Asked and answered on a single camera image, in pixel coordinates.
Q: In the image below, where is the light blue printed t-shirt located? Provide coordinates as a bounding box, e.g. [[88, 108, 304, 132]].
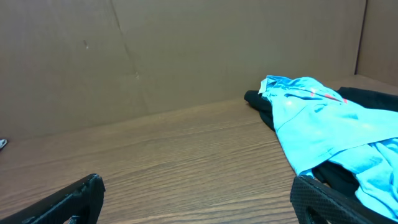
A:
[[259, 75, 397, 220]]

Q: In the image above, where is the black garment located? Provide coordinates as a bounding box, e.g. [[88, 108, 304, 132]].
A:
[[244, 87, 397, 201]]

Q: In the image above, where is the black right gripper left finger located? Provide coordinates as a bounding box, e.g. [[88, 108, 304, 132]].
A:
[[1, 174, 105, 224]]

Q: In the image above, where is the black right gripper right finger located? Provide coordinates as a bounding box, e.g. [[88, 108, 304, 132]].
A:
[[290, 175, 397, 224]]

